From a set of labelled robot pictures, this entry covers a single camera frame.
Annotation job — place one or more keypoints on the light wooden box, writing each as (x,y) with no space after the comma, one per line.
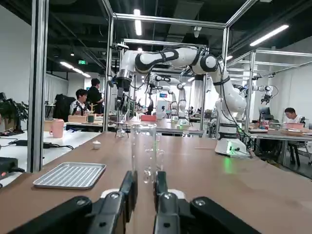
(77,118)

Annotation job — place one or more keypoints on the red box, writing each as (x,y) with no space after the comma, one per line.
(148,118)

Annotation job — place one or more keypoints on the glass test tube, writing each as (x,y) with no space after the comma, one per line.
(142,151)

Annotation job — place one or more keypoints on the green exit sign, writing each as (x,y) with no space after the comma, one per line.
(83,62)

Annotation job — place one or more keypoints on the round glass flask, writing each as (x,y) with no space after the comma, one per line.
(120,133)

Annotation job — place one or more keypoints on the green potted plant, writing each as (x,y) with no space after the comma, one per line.
(12,109)

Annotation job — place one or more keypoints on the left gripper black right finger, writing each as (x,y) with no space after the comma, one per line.
(170,214)

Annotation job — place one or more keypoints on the pink plastic mug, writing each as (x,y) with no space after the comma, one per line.
(57,128)

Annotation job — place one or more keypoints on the aluminium frame post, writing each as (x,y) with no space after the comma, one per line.
(109,73)
(37,85)

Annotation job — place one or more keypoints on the background black monitor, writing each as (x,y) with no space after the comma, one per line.
(264,112)

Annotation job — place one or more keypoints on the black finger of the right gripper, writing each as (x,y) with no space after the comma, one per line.
(119,100)

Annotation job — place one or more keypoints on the person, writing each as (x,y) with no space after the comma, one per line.
(79,102)
(95,95)
(293,117)

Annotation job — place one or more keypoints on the ribbed metal tray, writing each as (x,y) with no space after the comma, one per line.
(69,175)

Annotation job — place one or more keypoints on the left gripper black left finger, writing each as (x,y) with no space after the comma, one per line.
(109,212)

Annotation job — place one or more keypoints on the black power adapter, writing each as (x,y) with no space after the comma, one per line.
(47,145)
(21,142)

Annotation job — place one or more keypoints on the pink plastic basket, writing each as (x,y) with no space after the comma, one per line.
(293,126)

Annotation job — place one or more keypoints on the dark green cup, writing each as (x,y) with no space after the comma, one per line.
(91,118)

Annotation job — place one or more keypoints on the large glass beaker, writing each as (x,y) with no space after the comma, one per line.
(159,158)

